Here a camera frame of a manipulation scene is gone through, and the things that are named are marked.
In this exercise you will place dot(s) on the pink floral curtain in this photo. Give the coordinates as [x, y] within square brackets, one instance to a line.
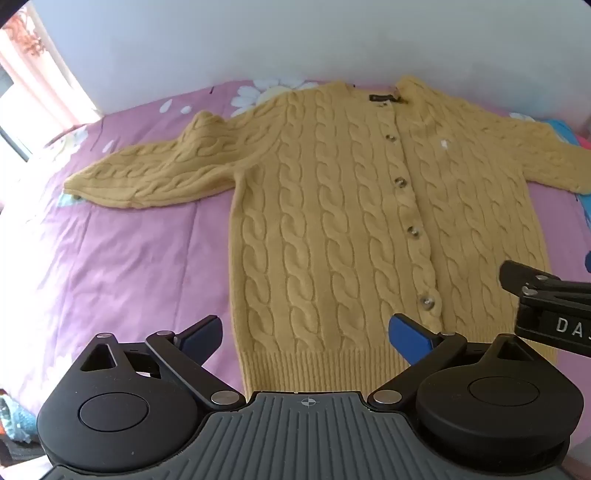
[41, 55]

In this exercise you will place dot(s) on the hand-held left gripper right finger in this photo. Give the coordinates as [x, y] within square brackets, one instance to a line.
[406, 336]

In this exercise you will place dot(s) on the window frame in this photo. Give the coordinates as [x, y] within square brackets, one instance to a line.
[11, 115]

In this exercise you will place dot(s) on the pink floral bed sheet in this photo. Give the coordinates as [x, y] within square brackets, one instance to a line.
[134, 258]

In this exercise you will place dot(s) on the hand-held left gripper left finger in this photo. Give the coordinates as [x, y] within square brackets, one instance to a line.
[202, 335]

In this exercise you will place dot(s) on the blue and pink cloth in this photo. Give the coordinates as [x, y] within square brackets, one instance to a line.
[570, 134]

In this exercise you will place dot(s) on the teal patterned cloth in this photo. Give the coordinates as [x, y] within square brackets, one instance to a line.
[16, 415]

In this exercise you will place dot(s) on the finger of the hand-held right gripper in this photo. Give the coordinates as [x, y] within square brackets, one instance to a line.
[521, 273]

